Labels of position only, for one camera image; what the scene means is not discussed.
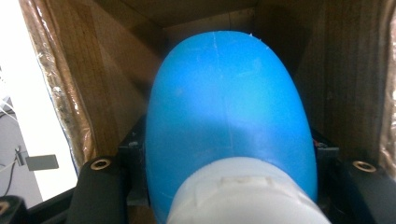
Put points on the grey rectangular plate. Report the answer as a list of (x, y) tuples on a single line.
[(42, 162)]

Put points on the blue plastic bottle white cap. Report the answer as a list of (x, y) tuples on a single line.
[(230, 124)]

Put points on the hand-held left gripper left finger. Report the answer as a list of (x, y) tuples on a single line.
[(134, 161)]

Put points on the brown cardboard box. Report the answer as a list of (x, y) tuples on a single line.
[(109, 77)]

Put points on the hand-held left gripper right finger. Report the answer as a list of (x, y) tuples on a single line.
[(325, 155)]

